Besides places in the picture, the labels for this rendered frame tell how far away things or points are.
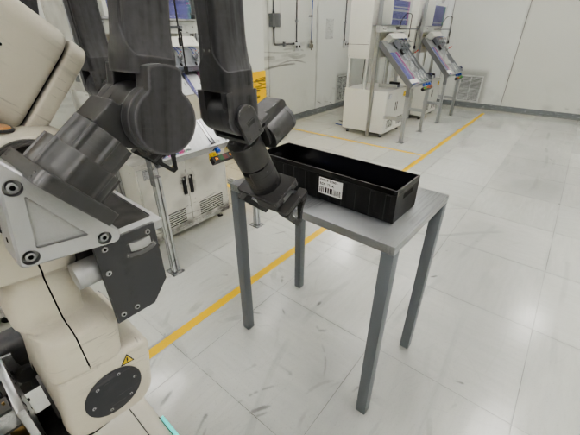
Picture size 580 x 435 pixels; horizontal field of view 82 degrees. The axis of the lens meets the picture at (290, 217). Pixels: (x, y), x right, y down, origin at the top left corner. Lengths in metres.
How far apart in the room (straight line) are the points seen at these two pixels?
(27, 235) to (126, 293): 0.26
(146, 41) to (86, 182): 0.16
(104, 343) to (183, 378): 1.00
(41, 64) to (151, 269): 0.34
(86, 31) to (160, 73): 0.47
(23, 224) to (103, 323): 0.31
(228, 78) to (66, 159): 0.22
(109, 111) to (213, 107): 0.16
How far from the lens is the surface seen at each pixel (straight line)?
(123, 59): 0.43
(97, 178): 0.41
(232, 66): 0.50
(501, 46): 7.61
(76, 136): 0.41
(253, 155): 0.55
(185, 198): 2.45
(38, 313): 0.68
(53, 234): 0.43
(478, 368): 1.85
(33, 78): 0.54
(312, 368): 1.65
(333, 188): 1.15
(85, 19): 0.87
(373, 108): 4.97
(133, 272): 0.63
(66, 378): 0.72
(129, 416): 1.31
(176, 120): 0.42
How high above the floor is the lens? 1.33
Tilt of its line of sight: 29 degrees down
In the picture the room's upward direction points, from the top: straight up
